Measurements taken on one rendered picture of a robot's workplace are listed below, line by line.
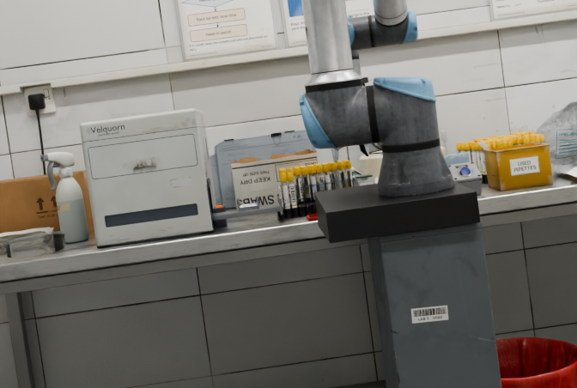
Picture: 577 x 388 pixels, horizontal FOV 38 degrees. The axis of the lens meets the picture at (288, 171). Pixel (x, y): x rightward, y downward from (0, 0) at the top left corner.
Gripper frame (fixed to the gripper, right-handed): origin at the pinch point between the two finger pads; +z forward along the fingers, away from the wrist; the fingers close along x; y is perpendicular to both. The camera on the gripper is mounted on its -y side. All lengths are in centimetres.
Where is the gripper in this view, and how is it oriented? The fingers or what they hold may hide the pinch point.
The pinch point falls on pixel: (349, 160)
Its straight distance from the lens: 209.8
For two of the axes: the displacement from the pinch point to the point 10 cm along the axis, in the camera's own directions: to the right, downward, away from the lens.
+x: 6.1, -1.2, 7.8
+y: 7.8, -0.7, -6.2
